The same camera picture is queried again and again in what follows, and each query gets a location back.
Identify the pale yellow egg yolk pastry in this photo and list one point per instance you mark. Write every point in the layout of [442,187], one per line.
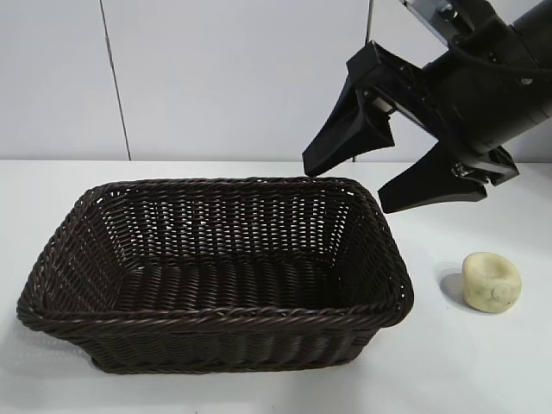
[478,276]

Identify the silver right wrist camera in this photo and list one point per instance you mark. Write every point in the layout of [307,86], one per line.
[424,17]

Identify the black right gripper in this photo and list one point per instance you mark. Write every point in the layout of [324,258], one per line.
[405,86]

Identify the dark brown wicker basket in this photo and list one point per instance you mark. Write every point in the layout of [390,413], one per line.
[215,328]

